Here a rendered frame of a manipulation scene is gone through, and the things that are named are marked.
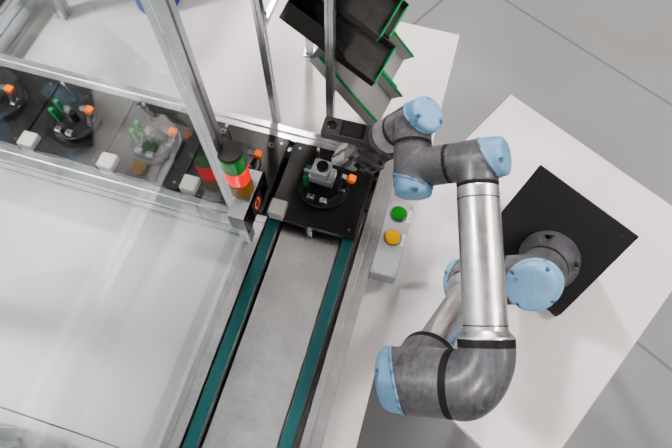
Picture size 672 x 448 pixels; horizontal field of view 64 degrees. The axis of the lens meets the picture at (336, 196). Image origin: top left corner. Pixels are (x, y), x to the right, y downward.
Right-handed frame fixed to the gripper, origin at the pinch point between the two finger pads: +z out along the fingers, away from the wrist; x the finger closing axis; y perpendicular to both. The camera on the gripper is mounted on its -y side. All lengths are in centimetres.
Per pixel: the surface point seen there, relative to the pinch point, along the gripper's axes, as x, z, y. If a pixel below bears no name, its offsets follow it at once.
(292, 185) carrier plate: -3.0, 19.4, -1.2
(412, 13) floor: 161, 104, 58
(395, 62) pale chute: 43.6, 9.2, 12.8
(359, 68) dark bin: 22.6, -6.1, -3.3
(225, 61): 39, 50, -28
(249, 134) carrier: 9.0, 28.4, -15.6
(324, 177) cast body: -3.0, 5.5, 1.6
